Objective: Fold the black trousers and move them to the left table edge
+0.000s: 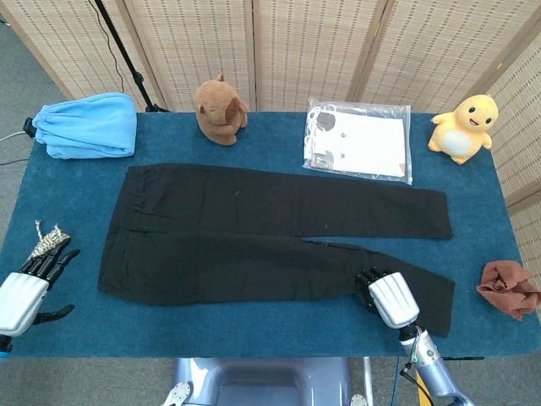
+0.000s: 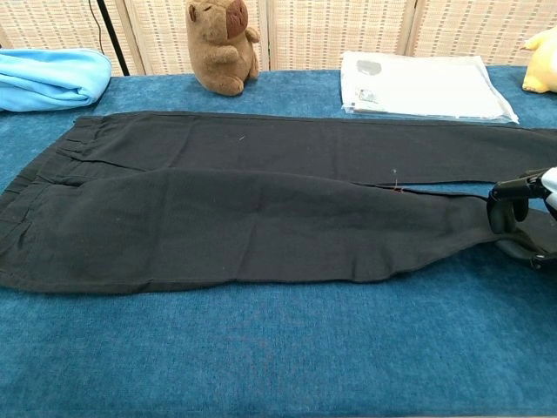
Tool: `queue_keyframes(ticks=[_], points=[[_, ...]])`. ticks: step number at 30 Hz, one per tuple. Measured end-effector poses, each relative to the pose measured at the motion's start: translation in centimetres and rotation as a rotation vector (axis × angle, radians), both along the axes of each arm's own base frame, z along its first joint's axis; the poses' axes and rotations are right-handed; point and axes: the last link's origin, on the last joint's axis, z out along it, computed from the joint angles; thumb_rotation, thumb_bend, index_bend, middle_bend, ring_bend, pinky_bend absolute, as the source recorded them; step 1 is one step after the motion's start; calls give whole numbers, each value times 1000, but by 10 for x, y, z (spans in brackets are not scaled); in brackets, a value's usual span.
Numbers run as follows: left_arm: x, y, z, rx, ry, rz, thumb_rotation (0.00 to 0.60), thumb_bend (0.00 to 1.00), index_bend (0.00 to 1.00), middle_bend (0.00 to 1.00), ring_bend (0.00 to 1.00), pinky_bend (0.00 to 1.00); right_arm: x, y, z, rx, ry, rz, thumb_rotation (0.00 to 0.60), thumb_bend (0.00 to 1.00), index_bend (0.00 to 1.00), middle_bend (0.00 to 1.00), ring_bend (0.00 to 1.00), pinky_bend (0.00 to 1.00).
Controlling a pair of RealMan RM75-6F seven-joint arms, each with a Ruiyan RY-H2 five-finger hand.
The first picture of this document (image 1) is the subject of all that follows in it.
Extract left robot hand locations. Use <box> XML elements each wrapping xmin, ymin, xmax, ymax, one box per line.
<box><xmin>0</xmin><ymin>248</ymin><xmax>81</xmax><ymax>338</ymax></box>

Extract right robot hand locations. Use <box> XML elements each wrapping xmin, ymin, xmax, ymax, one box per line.
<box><xmin>353</xmin><ymin>266</ymin><xmax>420</xmax><ymax>330</ymax></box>

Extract black trousers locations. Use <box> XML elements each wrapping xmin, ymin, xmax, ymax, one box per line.
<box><xmin>96</xmin><ymin>163</ymin><xmax>456</xmax><ymax>338</ymax></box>

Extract white table leg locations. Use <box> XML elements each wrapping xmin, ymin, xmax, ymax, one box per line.
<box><xmin>362</xmin><ymin>357</ymin><xmax>374</xmax><ymax>406</ymax></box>

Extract brown crumpled cloth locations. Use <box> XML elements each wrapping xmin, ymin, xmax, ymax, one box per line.
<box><xmin>476</xmin><ymin>261</ymin><xmax>541</xmax><ymax>321</ymax></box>

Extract blue carpet table cover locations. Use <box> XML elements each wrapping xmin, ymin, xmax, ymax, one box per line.
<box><xmin>0</xmin><ymin>111</ymin><xmax>541</xmax><ymax>360</ymax></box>

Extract blue-grey robot torso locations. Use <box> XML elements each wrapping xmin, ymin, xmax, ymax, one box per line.
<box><xmin>162</xmin><ymin>357</ymin><xmax>352</xmax><ymax>406</ymax></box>

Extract clear bag with white garment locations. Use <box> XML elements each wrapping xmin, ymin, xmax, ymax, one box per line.
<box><xmin>302</xmin><ymin>96</ymin><xmax>413</xmax><ymax>186</ymax></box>

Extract yellow dinosaur plush toy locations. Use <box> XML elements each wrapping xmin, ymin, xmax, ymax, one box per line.
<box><xmin>427</xmin><ymin>94</ymin><xmax>500</xmax><ymax>166</ymax></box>

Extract light blue folded fleece cloth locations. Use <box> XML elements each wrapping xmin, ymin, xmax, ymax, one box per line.
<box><xmin>32</xmin><ymin>91</ymin><xmax>138</xmax><ymax>161</ymax></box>

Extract black tripod stand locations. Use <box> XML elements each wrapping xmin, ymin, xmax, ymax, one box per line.
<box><xmin>93</xmin><ymin>0</ymin><xmax>172</xmax><ymax>113</ymax></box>

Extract brown capybara plush toy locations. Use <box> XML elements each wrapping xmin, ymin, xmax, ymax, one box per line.
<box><xmin>195</xmin><ymin>74</ymin><xmax>249</xmax><ymax>147</ymax></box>

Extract beige striped rope bundle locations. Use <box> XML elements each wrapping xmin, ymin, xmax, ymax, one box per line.
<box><xmin>25</xmin><ymin>218</ymin><xmax>72</xmax><ymax>260</ymax></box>

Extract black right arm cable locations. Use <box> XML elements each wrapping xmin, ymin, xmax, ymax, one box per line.
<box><xmin>399</xmin><ymin>361</ymin><xmax>426</xmax><ymax>398</ymax></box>

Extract blue cable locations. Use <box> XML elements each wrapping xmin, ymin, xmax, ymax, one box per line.
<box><xmin>391</xmin><ymin>357</ymin><xmax>402</xmax><ymax>406</ymax></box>

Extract thin black hanging cable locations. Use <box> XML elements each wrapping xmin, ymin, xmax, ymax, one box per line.
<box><xmin>87</xmin><ymin>0</ymin><xmax>124</xmax><ymax>95</ymax></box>

